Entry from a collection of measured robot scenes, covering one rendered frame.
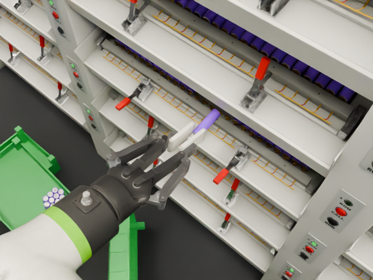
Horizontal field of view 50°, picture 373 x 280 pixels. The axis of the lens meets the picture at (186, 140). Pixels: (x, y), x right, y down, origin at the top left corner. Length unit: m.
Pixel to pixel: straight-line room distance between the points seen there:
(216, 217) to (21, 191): 0.64
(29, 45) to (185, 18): 0.74
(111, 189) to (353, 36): 0.38
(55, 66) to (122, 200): 0.75
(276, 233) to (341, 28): 0.59
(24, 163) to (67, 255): 0.89
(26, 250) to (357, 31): 0.47
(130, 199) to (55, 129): 1.01
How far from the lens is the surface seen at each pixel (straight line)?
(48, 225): 0.57
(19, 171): 1.43
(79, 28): 0.96
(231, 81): 0.68
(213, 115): 0.76
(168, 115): 0.88
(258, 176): 0.81
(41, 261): 0.54
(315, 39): 0.50
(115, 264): 1.11
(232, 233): 1.17
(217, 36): 0.70
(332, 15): 0.52
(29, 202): 1.41
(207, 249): 1.32
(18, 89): 1.76
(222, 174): 0.78
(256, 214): 0.99
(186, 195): 1.21
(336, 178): 0.64
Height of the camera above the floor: 1.26
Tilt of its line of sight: 58 degrees down
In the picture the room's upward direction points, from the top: straight up
